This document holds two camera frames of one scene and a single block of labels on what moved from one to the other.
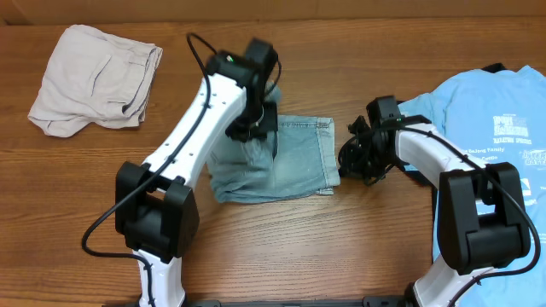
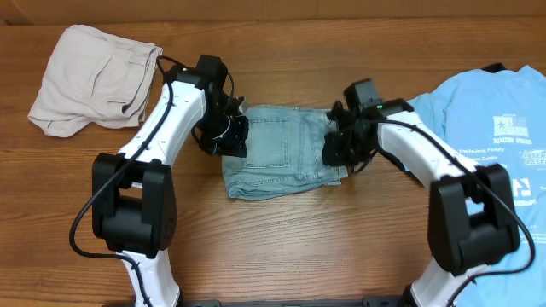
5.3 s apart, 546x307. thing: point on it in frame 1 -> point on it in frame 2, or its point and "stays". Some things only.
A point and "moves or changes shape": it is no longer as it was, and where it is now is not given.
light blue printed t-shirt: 496,118 stays
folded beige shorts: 92,77 stays
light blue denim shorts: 297,161 moves or changes shape
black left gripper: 254,129 -> 235,134
